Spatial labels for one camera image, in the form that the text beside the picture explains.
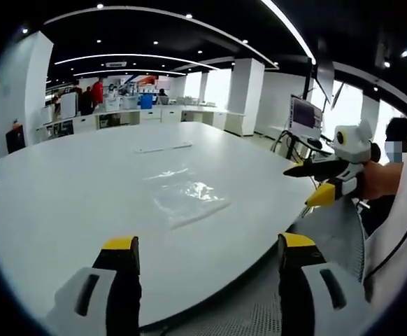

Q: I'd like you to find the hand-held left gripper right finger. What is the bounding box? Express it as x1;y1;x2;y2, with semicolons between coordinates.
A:
278;232;371;336

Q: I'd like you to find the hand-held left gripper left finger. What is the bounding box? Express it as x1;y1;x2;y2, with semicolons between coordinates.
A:
45;236;144;336

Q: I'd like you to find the clear food packaging bag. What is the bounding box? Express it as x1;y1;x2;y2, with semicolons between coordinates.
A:
152;180;233;231

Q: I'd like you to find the black office chair headrest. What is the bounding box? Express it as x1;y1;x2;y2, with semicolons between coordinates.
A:
369;142;383;162

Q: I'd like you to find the computer monitor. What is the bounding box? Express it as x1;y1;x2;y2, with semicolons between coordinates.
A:
290;96;324;139

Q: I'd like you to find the large dark display panel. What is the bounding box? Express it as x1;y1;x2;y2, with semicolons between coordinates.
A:
314;38;336;102

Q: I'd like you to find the person's white shirt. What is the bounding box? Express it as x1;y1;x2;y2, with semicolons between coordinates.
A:
362;69;407;336

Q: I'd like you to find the row of white cabinets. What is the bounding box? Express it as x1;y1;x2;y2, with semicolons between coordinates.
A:
37;104;247;141

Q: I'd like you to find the white appliance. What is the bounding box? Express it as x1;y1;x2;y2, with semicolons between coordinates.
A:
60;92;78;118

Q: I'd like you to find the desk with cables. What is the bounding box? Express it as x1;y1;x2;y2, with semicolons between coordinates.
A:
271;129;334;166

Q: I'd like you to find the thin black cable on shirt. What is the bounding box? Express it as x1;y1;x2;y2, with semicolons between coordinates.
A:
364;167;407;281

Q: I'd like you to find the white table cable cover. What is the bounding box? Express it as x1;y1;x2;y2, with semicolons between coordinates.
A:
133;141;193;154

